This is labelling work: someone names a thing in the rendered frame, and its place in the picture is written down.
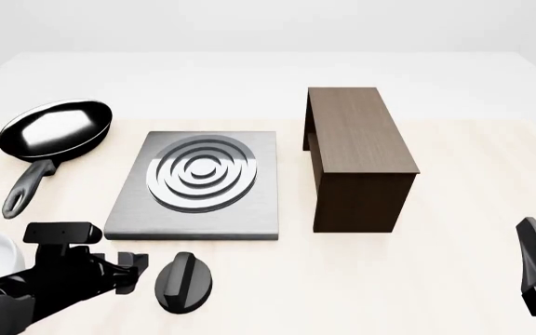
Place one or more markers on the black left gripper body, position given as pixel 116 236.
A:
pixel 103 277

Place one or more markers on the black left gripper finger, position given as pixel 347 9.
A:
pixel 134 260
pixel 127 282

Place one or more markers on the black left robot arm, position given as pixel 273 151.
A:
pixel 21 296

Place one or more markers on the flat grey stove plate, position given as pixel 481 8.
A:
pixel 133 213

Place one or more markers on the round black stove knob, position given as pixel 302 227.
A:
pixel 183 282

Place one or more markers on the black frying pan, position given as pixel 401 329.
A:
pixel 56 127

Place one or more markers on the dark brown wooden shelf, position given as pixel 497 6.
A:
pixel 361 139

